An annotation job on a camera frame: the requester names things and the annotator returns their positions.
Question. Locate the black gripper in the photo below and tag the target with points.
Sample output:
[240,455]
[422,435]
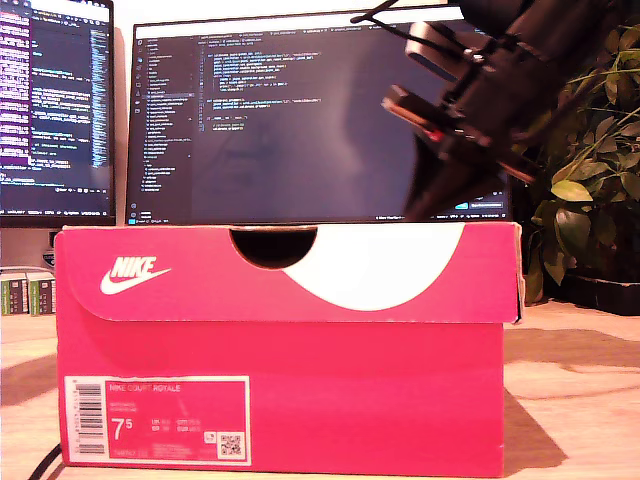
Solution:
[490,100]

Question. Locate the red Nike shoebox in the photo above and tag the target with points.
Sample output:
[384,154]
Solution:
[300,375]

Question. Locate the small green patterned box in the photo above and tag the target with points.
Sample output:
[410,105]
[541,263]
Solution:
[12,295]
[41,295]

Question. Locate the green leafy houseplant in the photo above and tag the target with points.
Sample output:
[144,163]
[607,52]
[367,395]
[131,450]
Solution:
[590,175]

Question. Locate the wide computer monitor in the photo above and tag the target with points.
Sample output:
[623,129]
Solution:
[275,125]

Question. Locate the black plant pot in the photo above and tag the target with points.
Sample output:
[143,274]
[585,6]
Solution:
[600,295]

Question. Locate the computer monitor with purple terminal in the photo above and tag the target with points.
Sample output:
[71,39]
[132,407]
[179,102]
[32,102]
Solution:
[55,100]

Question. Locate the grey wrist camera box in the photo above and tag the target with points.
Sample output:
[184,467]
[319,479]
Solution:
[432,50]

